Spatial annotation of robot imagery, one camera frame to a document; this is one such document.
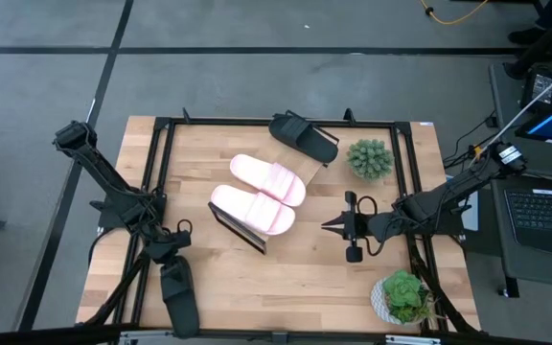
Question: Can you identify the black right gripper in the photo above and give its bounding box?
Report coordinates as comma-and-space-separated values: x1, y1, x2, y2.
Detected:
321, 191, 388, 264

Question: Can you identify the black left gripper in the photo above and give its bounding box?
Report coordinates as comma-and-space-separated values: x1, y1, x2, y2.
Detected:
144, 230, 194, 288

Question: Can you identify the black slide sandal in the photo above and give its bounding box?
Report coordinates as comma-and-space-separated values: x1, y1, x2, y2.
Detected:
159, 256, 201, 339
268, 114, 340, 164

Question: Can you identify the pink slide sandal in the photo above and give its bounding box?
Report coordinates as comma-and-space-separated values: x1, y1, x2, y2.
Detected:
210, 184, 296, 237
229, 153, 307, 208

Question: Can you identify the green spiky artificial plant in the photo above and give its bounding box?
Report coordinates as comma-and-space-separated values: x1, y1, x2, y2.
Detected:
346, 138, 396, 182

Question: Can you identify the green succulent in white pot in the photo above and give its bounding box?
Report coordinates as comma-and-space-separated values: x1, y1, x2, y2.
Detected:
370, 269, 445, 327

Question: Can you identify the black crossbar with silver brackets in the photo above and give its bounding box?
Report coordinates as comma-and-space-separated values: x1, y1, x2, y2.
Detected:
0, 324, 552, 345

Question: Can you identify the black laptop keyboard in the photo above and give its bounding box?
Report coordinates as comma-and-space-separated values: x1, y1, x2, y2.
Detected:
503, 186, 552, 258

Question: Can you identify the dark grey cart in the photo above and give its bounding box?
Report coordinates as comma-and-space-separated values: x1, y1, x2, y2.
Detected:
489, 59, 552, 298

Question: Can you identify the white thin rod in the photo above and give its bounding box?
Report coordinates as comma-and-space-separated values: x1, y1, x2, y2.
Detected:
486, 59, 552, 148

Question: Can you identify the black power supply box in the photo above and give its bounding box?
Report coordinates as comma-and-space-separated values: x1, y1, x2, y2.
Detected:
519, 66, 552, 112

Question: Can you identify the person's shoe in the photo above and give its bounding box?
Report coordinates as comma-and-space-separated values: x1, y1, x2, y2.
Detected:
506, 26, 545, 47

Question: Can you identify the black stand leg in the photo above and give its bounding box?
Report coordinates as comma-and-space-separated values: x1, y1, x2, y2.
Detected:
503, 9, 552, 81

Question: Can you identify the wooden shoe shelf black frame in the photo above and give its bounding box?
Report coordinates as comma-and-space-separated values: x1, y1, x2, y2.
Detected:
207, 110, 340, 255

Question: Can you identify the black aluminium table frame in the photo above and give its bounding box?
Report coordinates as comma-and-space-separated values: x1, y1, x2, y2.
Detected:
77, 107, 481, 336

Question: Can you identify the black cable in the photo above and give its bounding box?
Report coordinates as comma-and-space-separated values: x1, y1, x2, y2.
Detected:
442, 109, 497, 167

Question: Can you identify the yellow cable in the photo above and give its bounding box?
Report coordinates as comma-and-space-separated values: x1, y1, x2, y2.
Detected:
419, 0, 491, 26

